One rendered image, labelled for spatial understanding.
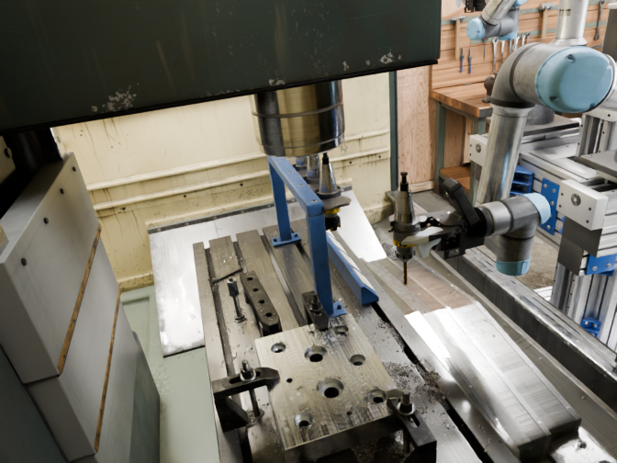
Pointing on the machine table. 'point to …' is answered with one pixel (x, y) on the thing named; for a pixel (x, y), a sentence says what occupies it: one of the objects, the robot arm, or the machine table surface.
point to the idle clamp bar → (270, 320)
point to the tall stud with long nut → (235, 297)
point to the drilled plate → (288, 437)
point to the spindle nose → (298, 120)
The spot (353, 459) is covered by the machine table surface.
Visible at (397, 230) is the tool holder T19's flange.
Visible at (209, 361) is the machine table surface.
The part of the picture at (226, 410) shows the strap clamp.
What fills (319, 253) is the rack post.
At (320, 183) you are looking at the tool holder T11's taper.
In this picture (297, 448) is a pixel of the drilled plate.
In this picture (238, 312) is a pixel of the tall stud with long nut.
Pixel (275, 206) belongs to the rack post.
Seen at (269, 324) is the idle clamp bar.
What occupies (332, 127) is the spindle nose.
